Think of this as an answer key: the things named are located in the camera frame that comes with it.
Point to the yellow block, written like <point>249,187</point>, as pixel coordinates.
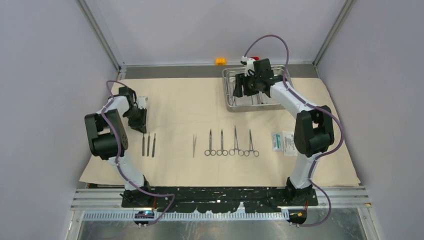
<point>220,62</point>

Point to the long steel needle holder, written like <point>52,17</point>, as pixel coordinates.
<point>236,150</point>

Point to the steel scalpel handle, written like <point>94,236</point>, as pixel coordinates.
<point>148,145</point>
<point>153,146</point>
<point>143,145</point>

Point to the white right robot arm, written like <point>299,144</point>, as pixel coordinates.
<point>313,130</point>

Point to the green white sterile packet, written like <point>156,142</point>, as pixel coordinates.
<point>277,141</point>

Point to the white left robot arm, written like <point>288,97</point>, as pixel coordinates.
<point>108,140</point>

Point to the steel tweezers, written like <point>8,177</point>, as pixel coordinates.
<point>194,145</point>

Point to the steel forceps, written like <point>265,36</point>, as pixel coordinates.
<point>230,97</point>

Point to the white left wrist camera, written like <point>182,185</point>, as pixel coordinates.
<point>141,102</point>

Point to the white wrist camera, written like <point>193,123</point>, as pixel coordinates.
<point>141,102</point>
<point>248,63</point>

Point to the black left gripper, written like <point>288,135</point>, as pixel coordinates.
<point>140,125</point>

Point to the steel hemostat clamp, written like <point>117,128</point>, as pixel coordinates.
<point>251,150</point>

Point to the curved steel scissors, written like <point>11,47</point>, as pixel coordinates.
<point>210,151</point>

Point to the cream cloth wrap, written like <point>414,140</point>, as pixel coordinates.
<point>178,108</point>

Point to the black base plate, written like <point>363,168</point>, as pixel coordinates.
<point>216,199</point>

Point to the steel mesh instrument tray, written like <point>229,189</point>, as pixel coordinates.
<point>253,103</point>

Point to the straight steel scissors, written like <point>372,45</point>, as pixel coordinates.
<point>222,151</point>

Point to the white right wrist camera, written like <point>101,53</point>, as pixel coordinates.
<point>248,63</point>

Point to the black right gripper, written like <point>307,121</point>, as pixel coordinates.
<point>241,79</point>

